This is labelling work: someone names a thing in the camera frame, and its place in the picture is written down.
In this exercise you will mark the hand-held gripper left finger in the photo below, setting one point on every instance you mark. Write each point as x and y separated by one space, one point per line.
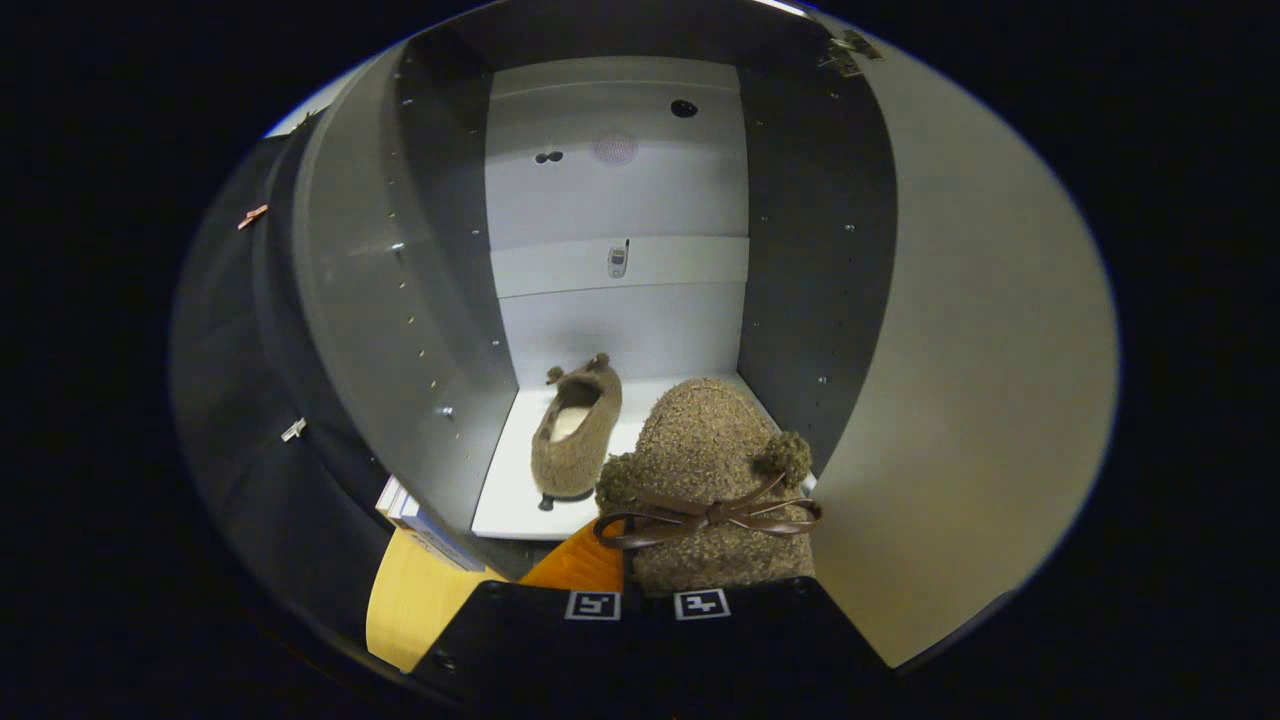
520 640

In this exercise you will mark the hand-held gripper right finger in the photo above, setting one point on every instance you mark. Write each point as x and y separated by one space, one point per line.
760 640

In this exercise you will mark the brown fuzzy shoe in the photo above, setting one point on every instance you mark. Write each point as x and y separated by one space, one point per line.
575 440
705 450

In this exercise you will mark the beige shoe cabinet door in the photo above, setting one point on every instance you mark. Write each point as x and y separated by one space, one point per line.
980 380

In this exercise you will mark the grey shoe cabinet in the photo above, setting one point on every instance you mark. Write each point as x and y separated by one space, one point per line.
400 300

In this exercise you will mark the blue book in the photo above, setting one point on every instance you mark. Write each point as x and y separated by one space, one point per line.
440 545

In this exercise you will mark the white book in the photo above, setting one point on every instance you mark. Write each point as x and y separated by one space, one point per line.
392 497

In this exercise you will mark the white clip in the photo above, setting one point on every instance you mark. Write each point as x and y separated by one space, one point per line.
293 429

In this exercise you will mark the black backdrop cloth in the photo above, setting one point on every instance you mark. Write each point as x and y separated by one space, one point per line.
220 400

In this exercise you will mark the pink clothespin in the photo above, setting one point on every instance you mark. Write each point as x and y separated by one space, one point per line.
252 216

